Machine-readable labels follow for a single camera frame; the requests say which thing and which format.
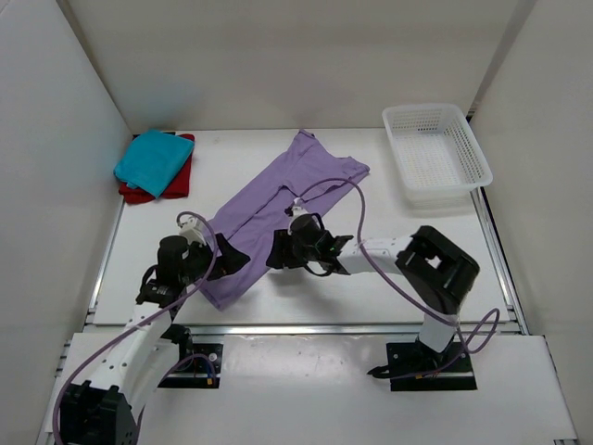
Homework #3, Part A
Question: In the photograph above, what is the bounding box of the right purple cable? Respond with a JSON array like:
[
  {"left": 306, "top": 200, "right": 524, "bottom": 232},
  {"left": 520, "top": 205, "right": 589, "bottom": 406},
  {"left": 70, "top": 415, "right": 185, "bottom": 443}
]
[{"left": 296, "top": 178, "right": 501, "bottom": 356}]

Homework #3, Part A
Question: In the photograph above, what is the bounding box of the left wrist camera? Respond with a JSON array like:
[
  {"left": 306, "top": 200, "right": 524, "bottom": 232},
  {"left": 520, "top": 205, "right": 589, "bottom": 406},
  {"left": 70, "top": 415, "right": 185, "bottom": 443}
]
[{"left": 179, "top": 217, "right": 207, "bottom": 246}]

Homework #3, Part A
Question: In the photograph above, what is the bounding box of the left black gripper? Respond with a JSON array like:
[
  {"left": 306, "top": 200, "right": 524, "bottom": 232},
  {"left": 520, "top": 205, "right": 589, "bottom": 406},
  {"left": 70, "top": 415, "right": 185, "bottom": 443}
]
[{"left": 179, "top": 233, "right": 248, "bottom": 285}]

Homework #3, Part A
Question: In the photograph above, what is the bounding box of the red t-shirt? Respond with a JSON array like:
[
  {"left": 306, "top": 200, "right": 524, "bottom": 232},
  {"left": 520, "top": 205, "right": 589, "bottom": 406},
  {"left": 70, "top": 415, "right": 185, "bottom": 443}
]
[{"left": 118, "top": 133, "right": 195, "bottom": 204}]

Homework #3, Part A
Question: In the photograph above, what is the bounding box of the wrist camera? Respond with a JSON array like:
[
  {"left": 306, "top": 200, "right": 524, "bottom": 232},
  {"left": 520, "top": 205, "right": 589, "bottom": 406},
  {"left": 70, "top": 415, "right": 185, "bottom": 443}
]
[
  {"left": 284, "top": 197, "right": 309, "bottom": 220},
  {"left": 179, "top": 217, "right": 207, "bottom": 246}
]

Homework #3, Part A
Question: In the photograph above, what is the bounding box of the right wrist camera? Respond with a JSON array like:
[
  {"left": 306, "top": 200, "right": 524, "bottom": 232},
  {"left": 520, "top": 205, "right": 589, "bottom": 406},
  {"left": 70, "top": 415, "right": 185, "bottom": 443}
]
[{"left": 284, "top": 197, "right": 309, "bottom": 220}]

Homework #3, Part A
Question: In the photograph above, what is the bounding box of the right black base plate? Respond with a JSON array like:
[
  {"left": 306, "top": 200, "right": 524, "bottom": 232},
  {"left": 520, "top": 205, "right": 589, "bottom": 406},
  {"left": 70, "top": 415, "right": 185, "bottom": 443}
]
[{"left": 367, "top": 340, "right": 477, "bottom": 392}]

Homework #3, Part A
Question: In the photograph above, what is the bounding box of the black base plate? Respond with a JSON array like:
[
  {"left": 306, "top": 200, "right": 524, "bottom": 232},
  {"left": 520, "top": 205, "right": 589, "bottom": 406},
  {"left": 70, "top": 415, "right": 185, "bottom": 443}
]
[
  {"left": 158, "top": 337, "right": 223, "bottom": 389},
  {"left": 367, "top": 340, "right": 477, "bottom": 392}
]

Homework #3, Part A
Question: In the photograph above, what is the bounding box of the lavender t-shirt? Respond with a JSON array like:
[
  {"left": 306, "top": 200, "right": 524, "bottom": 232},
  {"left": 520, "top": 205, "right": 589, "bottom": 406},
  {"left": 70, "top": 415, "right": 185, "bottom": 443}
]
[{"left": 201, "top": 130, "right": 370, "bottom": 311}]

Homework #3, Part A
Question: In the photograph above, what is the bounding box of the white plastic basket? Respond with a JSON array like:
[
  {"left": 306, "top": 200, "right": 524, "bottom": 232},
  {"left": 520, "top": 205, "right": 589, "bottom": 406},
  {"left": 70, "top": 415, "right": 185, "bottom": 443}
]
[{"left": 382, "top": 103, "right": 493, "bottom": 217}]

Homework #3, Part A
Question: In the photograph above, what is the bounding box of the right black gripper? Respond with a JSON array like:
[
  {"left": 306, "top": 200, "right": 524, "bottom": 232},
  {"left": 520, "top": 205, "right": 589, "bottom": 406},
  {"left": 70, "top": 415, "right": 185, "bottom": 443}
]
[{"left": 270, "top": 229, "right": 321, "bottom": 269}]

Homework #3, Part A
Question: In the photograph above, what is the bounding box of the teal t-shirt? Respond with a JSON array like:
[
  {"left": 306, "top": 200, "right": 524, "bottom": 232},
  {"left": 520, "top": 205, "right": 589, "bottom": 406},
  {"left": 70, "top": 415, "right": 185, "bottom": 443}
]
[{"left": 113, "top": 130, "right": 194, "bottom": 198}]

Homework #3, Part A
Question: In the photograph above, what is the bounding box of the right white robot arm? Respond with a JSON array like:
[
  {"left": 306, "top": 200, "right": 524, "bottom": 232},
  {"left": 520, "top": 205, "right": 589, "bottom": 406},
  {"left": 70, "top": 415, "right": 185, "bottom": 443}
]
[{"left": 266, "top": 213, "right": 480, "bottom": 371}]

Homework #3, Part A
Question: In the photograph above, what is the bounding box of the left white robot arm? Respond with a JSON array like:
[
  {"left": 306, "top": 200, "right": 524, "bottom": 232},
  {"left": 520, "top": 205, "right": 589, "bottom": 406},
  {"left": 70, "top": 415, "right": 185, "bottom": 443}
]
[{"left": 52, "top": 234, "right": 250, "bottom": 444}]

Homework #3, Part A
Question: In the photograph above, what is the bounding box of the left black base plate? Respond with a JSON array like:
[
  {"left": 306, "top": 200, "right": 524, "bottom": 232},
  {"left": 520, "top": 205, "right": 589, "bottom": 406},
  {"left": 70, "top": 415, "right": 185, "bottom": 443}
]
[{"left": 158, "top": 337, "right": 223, "bottom": 389}]

